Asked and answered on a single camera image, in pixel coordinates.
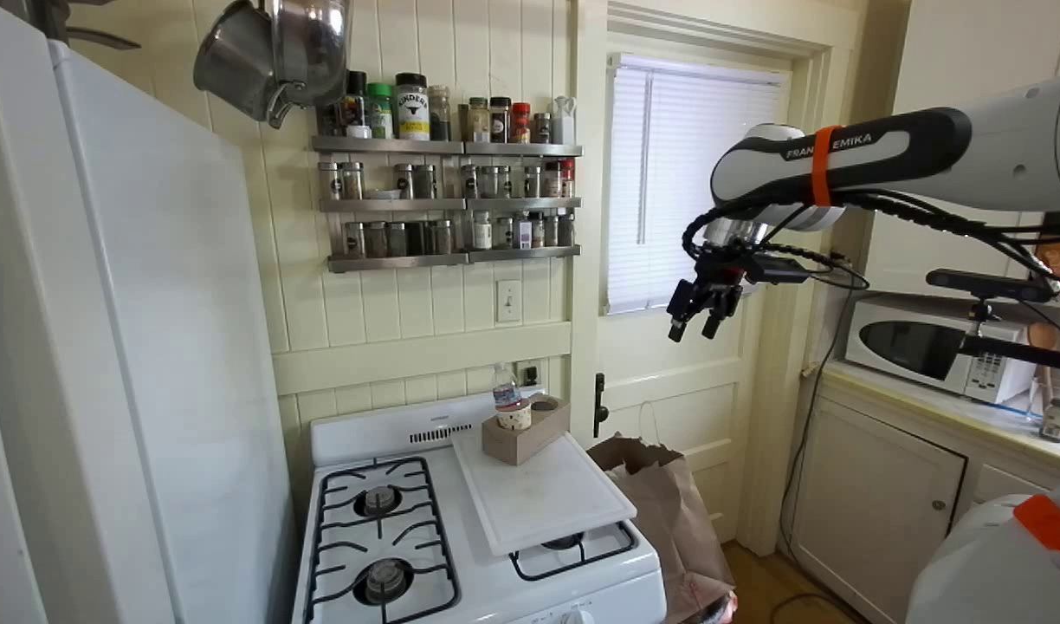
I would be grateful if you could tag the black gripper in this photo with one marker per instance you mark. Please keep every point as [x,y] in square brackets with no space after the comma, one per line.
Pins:
[731,254]

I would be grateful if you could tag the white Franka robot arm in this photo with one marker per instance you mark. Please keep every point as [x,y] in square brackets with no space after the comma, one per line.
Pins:
[993,143]

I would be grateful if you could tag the brown cardboard cup holder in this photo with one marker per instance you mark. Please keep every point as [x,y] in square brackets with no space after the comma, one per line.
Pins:
[532,438]

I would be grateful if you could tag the cream door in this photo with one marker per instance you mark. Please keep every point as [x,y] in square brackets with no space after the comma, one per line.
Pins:
[679,384]

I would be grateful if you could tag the white window blind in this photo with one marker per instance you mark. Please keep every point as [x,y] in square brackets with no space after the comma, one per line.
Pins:
[688,185]

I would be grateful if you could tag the brown paper bag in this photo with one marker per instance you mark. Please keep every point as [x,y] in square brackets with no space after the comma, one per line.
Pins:
[670,521]

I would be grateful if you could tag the white plastic cutting board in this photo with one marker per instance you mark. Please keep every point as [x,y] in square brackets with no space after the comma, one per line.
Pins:
[542,489]

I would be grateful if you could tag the white microwave oven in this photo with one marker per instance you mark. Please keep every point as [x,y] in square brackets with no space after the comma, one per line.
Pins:
[946,350]

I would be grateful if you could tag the cream kitchen cabinet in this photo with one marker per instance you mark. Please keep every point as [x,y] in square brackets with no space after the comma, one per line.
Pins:
[886,496]

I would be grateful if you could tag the metal spice rack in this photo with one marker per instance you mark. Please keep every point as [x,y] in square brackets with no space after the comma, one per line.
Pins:
[449,202]

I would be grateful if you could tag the black single stove grate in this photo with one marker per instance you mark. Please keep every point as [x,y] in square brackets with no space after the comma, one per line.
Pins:
[532,571]

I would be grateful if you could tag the white gas stove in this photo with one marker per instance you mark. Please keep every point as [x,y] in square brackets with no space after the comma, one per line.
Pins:
[472,577]

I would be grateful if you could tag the white label spice jar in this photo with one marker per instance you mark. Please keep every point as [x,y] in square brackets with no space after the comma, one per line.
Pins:
[408,107]

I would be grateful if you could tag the round gas burner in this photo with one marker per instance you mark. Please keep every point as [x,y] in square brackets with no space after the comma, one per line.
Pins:
[383,581]
[374,501]

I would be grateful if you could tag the green lid spice jar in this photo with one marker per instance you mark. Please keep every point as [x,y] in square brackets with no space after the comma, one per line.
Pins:
[377,113]

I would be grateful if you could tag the black double stove grate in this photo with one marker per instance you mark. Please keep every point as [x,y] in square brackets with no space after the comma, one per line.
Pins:
[322,543]

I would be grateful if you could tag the hanging steel pots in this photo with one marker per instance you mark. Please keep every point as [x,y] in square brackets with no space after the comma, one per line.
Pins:
[272,53]

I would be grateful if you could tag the white refrigerator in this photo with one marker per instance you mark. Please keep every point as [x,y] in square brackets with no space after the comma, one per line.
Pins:
[127,348]

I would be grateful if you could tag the white light switch plate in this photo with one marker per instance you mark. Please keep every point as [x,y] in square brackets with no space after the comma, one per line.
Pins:
[506,299]

